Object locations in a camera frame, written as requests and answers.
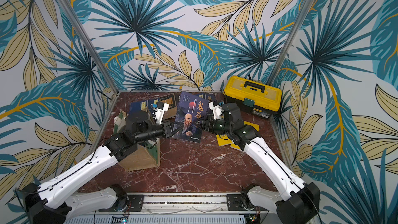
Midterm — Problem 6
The aluminium front rail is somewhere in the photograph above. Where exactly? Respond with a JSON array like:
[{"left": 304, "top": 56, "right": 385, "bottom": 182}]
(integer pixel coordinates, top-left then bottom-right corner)
[{"left": 65, "top": 192, "right": 315, "bottom": 224}]

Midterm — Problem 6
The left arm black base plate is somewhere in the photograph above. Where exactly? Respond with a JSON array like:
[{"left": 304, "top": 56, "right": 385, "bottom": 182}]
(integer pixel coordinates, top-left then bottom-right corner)
[{"left": 99, "top": 195, "right": 144, "bottom": 213}]

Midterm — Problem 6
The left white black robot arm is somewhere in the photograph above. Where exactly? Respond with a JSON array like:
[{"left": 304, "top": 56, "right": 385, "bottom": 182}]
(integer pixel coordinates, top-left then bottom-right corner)
[{"left": 18, "top": 111, "right": 183, "bottom": 224}]

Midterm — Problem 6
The old man portrait book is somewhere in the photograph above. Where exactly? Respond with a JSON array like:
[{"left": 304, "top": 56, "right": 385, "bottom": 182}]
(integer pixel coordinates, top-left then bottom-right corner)
[{"left": 173, "top": 92, "right": 209, "bottom": 143}]

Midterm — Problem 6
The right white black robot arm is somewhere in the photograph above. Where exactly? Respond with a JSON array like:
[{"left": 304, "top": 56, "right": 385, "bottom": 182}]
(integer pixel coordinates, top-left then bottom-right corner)
[{"left": 202, "top": 103, "right": 320, "bottom": 224}]

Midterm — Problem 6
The yellow book blue hair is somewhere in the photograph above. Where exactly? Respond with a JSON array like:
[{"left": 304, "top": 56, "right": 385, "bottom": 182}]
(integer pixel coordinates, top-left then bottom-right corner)
[{"left": 216, "top": 135, "right": 233, "bottom": 147}]

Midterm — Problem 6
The brown cover book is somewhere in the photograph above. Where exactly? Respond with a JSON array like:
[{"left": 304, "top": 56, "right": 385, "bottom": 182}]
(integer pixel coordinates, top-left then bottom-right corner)
[{"left": 160, "top": 93, "right": 177, "bottom": 120}]

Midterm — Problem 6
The blue book far left back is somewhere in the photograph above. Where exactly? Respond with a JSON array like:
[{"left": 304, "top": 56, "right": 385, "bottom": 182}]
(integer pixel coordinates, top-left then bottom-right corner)
[{"left": 129, "top": 100, "right": 148, "bottom": 114}]

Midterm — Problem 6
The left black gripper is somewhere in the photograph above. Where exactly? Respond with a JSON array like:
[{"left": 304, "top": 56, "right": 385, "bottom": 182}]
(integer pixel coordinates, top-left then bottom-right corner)
[{"left": 135, "top": 120, "right": 185, "bottom": 144}]

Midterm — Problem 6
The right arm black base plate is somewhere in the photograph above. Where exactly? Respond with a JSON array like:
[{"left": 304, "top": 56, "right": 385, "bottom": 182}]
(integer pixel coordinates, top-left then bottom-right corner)
[{"left": 226, "top": 194, "right": 247, "bottom": 212}]

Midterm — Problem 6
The blue book back right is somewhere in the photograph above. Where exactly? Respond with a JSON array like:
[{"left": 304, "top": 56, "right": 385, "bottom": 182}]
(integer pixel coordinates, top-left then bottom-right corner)
[{"left": 198, "top": 92, "right": 217, "bottom": 103}]

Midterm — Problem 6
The yellow black toolbox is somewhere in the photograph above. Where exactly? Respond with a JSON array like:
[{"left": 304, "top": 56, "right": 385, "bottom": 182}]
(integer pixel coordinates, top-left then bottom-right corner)
[{"left": 224, "top": 76, "right": 282, "bottom": 119}]

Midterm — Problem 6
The yellow book with figures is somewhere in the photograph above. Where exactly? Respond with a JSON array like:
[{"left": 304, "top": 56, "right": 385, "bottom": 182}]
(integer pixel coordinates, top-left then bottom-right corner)
[{"left": 227, "top": 120, "right": 260, "bottom": 151}]

